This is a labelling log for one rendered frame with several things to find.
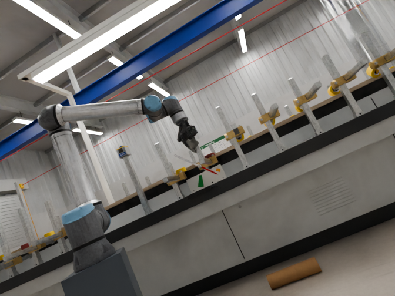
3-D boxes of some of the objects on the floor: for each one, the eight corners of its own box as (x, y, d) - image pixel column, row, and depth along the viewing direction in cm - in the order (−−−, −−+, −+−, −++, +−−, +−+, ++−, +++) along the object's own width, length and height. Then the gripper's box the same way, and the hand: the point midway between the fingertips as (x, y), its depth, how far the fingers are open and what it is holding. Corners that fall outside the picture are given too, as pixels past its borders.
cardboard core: (273, 292, 146) (266, 278, 147) (271, 285, 154) (265, 272, 155) (322, 273, 141) (315, 259, 142) (319, 268, 149) (313, 254, 150)
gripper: (178, 119, 149) (196, 150, 146) (190, 115, 155) (207, 146, 152) (172, 125, 156) (188, 156, 153) (183, 122, 162) (199, 151, 159)
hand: (194, 151), depth 155 cm, fingers closed
